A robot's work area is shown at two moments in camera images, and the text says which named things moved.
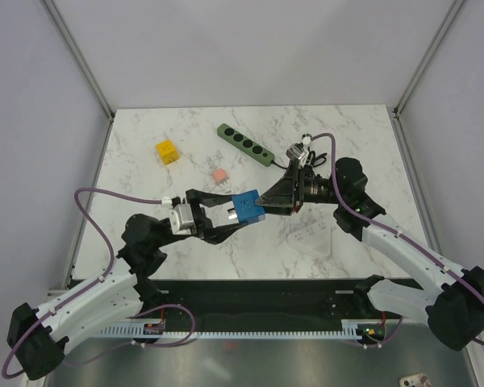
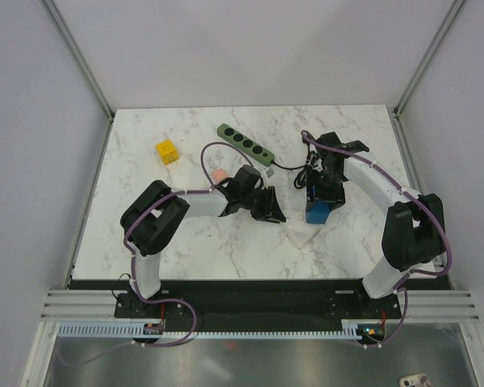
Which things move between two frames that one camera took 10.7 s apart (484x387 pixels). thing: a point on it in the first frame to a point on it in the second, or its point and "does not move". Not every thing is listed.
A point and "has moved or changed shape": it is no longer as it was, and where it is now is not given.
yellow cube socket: (167, 151) does not move
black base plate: (262, 299) does not move
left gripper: (202, 225) to (270, 209)
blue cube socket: (248, 211) has moved or changed shape
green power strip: (247, 145) does not move
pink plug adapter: (219, 174) does not move
